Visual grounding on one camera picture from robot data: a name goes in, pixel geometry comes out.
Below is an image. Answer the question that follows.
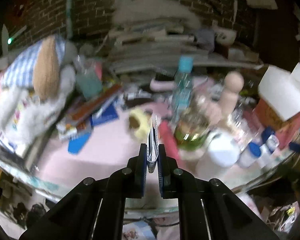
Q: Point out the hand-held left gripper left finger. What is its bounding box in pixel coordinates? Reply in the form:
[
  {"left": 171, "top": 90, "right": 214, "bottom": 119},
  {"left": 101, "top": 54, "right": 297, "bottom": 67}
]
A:
[{"left": 19, "top": 143, "right": 147, "bottom": 240}]

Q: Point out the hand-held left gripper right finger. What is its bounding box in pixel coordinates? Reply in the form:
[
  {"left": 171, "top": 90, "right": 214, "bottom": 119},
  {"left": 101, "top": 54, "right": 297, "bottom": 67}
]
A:
[{"left": 158, "top": 143, "right": 283, "bottom": 240}]

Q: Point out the white blue small packet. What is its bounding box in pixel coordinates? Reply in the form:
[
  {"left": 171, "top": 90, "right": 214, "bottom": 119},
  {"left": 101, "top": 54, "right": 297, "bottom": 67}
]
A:
[{"left": 146, "top": 115, "right": 159, "bottom": 174}]

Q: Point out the wooden peg doll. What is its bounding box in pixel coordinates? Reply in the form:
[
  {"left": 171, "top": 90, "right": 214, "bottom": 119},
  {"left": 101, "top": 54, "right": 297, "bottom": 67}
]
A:
[{"left": 219, "top": 71, "right": 245, "bottom": 117}]

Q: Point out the pink cartoon gift bag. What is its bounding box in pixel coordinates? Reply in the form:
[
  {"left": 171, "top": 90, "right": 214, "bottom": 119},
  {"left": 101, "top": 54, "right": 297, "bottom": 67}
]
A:
[{"left": 255, "top": 62, "right": 300, "bottom": 143}]

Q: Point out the long pink box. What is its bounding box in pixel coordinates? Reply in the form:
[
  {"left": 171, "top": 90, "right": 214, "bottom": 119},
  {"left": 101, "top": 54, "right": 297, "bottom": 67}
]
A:
[{"left": 159, "top": 121, "right": 182, "bottom": 163}]

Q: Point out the yellow tape roll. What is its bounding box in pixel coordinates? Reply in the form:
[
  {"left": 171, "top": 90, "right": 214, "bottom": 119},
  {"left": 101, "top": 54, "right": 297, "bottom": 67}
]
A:
[{"left": 128, "top": 107, "right": 152, "bottom": 139}]

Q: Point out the clear plastic wrapped packet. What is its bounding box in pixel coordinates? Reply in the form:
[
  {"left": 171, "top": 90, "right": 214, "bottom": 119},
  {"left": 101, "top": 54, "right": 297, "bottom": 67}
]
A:
[{"left": 175, "top": 105, "right": 213, "bottom": 150}]

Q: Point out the white plastic jar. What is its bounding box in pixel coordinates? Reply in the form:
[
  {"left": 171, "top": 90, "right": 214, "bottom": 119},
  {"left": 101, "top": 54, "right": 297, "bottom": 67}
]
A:
[{"left": 206, "top": 130, "right": 240, "bottom": 168}]

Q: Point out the blue notebook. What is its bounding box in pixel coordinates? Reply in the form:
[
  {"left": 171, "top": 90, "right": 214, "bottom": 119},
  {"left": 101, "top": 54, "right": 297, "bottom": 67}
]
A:
[{"left": 91, "top": 102, "right": 119, "bottom": 125}]

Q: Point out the pink fuzzy plush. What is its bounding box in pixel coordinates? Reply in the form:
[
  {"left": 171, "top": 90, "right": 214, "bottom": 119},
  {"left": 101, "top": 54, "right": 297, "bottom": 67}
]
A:
[{"left": 200, "top": 100, "right": 227, "bottom": 123}]

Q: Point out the clear bottle with blue cap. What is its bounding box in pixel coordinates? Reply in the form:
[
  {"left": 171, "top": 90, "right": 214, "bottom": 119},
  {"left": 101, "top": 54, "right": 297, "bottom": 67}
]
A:
[{"left": 170, "top": 56, "right": 194, "bottom": 128}]

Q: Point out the white bottle with blue cap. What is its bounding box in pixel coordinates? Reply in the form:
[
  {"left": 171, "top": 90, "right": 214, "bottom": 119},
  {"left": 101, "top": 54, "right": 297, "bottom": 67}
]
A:
[
  {"left": 239, "top": 142, "right": 262, "bottom": 168},
  {"left": 261, "top": 127, "right": 280, "bottom": 153}
]

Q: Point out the pink hairbrush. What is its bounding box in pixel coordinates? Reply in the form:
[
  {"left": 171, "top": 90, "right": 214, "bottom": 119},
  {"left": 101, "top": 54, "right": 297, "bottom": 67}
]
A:
[{"left": 150, "top": 77, "right": 175, "bottom": 92}]

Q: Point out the small clear bottle teal liquid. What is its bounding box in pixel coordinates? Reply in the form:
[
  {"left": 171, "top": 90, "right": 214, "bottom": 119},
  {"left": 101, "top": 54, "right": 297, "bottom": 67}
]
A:
[{"left": 75, "top": 55, "right": 103, "bottom": 100}]

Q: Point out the stack of books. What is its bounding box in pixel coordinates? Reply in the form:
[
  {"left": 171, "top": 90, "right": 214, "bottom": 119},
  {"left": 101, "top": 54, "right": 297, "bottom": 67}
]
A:
[{"left": 107, "top": 17, "right": 263, "bottom": 74}]

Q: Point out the white shelf board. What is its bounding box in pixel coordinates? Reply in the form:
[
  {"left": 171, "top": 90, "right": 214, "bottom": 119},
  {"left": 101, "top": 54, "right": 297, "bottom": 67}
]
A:
[{"left": 197, "top": 57, "right": 264, "bottom": 70}]

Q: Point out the purple cloth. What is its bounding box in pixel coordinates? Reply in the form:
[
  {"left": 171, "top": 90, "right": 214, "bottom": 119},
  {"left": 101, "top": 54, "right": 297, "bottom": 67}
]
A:
[{"left": 194, "top": 27, "right": 215, "bottom": 50}]

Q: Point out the striped blue plush toy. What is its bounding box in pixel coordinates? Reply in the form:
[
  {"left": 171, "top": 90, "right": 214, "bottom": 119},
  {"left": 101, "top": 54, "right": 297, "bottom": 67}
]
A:
[{"left": 0, "top": 35, "right": 78, "bottom": 150}]

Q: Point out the white panda bowl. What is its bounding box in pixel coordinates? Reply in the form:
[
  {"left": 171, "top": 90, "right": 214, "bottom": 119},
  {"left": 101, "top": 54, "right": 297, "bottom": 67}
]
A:
[{"left": 212, "top": 26, "right": 237, "bottom": 45}]

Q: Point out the white device with green light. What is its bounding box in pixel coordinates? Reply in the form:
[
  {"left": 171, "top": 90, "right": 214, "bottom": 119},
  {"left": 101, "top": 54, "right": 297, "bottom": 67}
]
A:
[{"left": 0, "top": 24, "right": 28, "bottom": 55}]

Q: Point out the grey wall pipe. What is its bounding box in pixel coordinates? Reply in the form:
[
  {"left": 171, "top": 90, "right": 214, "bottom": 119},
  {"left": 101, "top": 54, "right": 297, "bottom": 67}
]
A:
[{"left": 66, "top": 0, "right": 74, "bottom": 39}]

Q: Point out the red wall ornament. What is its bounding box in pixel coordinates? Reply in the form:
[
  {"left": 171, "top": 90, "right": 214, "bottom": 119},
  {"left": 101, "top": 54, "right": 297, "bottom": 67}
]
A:
[{"left": 14, "top": 0, "right": 28, "bottom": 25}]

